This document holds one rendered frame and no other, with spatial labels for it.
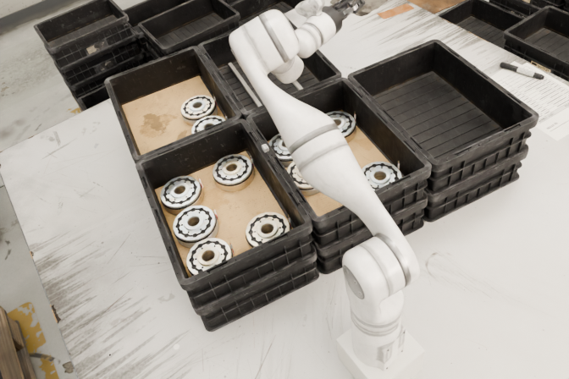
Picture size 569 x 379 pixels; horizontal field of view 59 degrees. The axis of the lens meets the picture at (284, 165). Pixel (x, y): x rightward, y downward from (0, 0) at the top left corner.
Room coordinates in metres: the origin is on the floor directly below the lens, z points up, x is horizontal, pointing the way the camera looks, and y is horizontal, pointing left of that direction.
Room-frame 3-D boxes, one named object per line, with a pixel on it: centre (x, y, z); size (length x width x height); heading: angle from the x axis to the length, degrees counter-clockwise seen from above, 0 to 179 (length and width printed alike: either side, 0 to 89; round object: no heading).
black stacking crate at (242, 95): (1.24, -0.01, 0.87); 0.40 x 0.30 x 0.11; 17
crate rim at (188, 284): (0.77, 0.16, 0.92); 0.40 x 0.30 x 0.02; 17
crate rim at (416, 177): (0.86, -0.12, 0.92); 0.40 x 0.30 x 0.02; 17
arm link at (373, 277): (0.41, -0.11, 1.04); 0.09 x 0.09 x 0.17; 20
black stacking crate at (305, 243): (0.77, 0.16, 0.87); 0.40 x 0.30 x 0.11; 17
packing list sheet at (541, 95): (1.10, -0.80, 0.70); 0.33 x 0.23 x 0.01; 26
